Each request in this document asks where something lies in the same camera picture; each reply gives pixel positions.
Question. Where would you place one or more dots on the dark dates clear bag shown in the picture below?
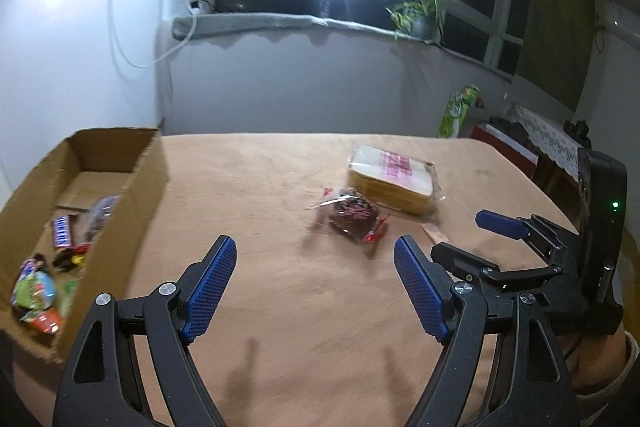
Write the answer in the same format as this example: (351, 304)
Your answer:
(98, 215)

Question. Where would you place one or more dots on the small pink sachet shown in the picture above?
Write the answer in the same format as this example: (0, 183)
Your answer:
(434, 233)

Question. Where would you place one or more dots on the colourful green orange snack packet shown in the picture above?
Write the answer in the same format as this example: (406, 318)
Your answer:
(33, 297)

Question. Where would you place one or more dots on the small red dark snack bag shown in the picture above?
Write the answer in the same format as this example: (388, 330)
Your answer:
(347, 212)

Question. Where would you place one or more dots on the brown cardboard box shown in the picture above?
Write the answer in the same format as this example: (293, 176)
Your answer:
(73, 229)

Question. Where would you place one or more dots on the white lace cloth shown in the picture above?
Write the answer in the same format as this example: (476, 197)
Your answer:
(549, 137)

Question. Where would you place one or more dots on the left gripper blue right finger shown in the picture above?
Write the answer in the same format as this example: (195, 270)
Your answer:
(529, 383)

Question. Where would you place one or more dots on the bagged sliced bread loaf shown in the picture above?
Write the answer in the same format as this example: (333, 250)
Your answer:
(399, 182)

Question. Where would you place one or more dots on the snickers bar dark wrapper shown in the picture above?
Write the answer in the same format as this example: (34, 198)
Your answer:
(62, 232)

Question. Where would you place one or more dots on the potted spider plant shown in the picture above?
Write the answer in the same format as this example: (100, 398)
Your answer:
(420, 19)

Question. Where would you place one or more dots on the red storage box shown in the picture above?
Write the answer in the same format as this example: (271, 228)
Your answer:
(518, 154)

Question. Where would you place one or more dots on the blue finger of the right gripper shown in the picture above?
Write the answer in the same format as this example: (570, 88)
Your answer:
(465, 266)
(550, 242)

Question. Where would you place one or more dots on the green candy packet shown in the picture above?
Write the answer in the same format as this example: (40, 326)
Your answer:
(66, 296)

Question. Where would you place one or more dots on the yellow red snack packet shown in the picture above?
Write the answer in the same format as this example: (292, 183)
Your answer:
(72, 258)

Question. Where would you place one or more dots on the white cabinet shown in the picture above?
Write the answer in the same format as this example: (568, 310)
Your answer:
(68, 65)

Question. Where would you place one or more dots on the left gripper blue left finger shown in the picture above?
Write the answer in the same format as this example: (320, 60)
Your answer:
(102, 384)

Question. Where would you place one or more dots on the green white carton box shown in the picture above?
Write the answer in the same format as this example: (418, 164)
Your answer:
(455, 112)

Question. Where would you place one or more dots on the person's right hand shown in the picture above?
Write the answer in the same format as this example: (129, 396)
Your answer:
(594, 362)

